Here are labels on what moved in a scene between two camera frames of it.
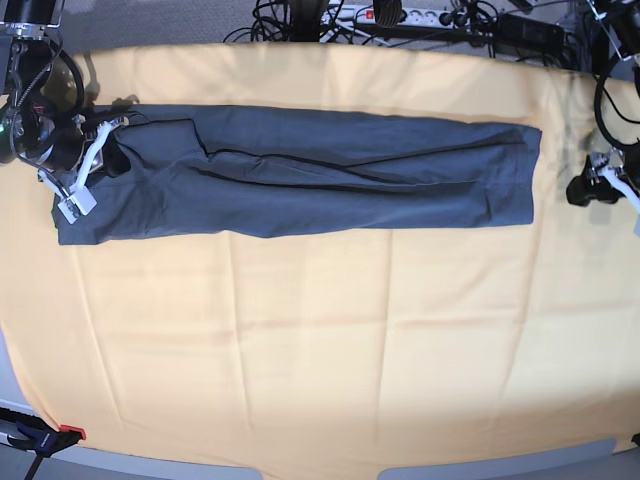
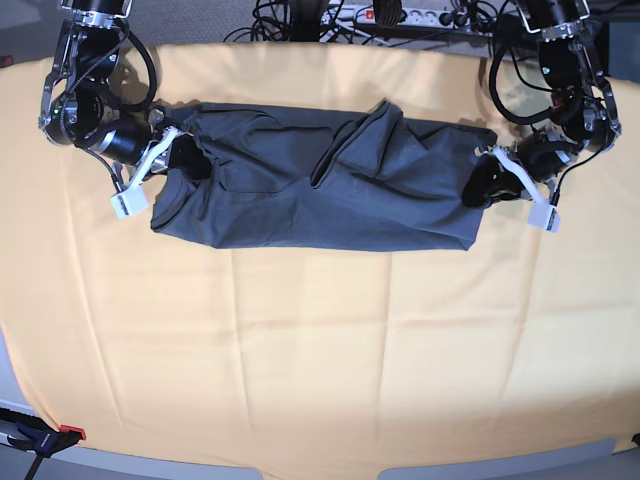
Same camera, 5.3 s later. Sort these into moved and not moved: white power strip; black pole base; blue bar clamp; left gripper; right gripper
Moved: left gripper; right gripper
Not moved: white power strip; blue bar clamp; black pole base
